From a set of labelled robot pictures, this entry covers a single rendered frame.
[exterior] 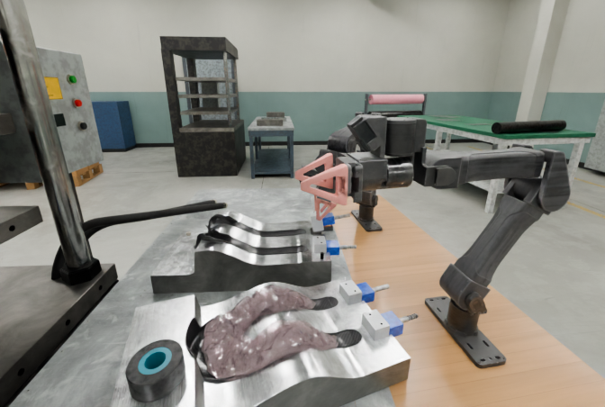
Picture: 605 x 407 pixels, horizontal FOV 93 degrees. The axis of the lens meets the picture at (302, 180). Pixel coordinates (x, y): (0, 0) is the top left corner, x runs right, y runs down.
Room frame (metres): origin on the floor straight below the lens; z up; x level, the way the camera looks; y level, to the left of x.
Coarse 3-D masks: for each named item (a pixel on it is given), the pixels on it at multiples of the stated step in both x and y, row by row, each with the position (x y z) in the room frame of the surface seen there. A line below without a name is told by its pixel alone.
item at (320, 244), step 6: (312, 240) 0.78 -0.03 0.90; (318, 240) 0.75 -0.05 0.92; (324, 240) 0.75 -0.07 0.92; (330, 240) 0.78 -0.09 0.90; (336, 240) 0.78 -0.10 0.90; (318, 246) 0.73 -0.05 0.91; (324, 246) 0.73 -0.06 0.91; (330, 246) 0.74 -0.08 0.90; (336, 246) 0.74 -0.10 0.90; (342, 246) 0.76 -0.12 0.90; (348, 246) 0.76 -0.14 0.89; (354, 246) 0.76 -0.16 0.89; (318, 252) 0.73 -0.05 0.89; (324, 252) 0.73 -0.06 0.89; (330, 252) 0.74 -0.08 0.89; (336, 252) 0.74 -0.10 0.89
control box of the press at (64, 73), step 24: (0, 48) 0.84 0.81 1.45; (0, 72) 0.84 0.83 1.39; (48, 72) 0.96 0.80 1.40; (72, 72) 1.07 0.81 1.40; (0, 96) 0.84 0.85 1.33; (72, 96) 1.04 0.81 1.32; (72, 120) 1.01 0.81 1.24; (0, 144) 0.83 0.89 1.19; (24, 144) 0.84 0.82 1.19; (72, 144) 0.99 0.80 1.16; (96, 144) 1.11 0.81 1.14; (0, 168) 0.83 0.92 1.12; (24, 168) 0.84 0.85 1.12; (72, 168) 0.96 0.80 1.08
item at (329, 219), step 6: (312, 216) 0.85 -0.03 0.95; (330, 216) 0.85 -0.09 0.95; (336, 216) 0.87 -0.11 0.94; (342, 216) 0.87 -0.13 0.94; (348, 216) 0.87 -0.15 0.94; (312, 222) 0.84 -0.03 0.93; (318, 222) 0.84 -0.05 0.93; (324, 222) 0.85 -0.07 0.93; (330, 222) 0.85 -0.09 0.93; (312, 228) 0.84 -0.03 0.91; (318, 228) 0.84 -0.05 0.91
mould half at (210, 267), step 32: (224, 224) 0.83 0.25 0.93; (256, 224) 0.91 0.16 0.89; (288, 224) 0.92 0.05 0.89; (192, 256) 0.76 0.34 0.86; (224, 256) 0.67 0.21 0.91; (256, 256) 0.72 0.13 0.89; (288, 256) 0.72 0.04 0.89; (320, 256) 0.71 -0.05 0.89; (160, 288) 0.66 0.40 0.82; (192, 288) 0.67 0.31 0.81; (224, 288) 0.67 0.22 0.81
